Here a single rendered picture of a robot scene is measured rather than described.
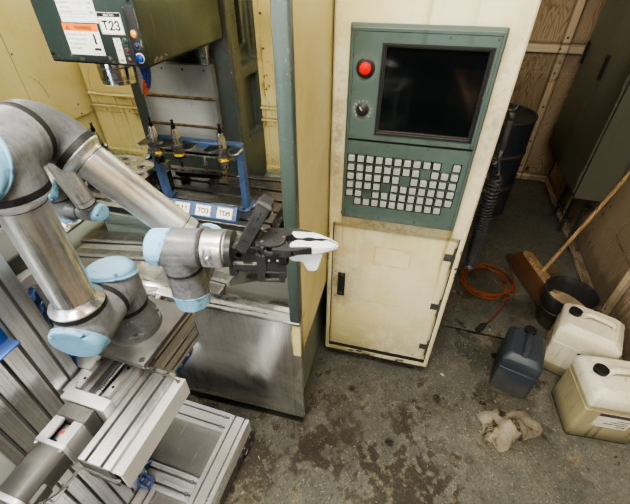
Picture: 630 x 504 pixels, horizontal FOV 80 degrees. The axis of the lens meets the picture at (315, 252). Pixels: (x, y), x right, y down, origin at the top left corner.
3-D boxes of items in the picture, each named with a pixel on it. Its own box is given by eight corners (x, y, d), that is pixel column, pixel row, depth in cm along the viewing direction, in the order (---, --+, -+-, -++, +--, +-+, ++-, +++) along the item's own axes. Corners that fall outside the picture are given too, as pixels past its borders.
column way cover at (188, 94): (224, 156, 232) (210, 66, 200) (156, 149, 241) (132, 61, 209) (227, 153, 236) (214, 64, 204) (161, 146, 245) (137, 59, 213)
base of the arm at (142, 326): (140, 351, 101) (129, 327, 95) (94, 338, 105) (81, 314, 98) (172, 311, 112) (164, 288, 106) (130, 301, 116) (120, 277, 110)
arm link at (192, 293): (220, 281, 88) (212, 243, 81) (207, 317, 79) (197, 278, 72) (187, 279, 88) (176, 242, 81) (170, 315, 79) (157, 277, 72)
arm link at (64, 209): (79, 227, 153) (68, 204, 146) (56, 223, 155) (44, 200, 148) (92, 216, 159) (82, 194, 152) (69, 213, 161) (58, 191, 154)
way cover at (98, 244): (225, 312, 168) (219, 287, 158) (58, 279, 185) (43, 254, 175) (250, 270, 191) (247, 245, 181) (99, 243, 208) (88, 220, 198)
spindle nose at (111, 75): (144, 77, 179) (137, 49, 171) (131, 86, 166) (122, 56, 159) (111, 77, 179) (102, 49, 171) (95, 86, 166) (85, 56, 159)
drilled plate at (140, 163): (147, 187, 193) (144, 178, 190) (99, 180, 199) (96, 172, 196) (171, 168, 211) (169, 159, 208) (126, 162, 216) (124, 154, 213)
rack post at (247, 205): (248, 213, 181) (240, 155, 163) (238, 211, 182) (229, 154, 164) (256, 202, 189) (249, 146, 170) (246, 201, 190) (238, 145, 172)
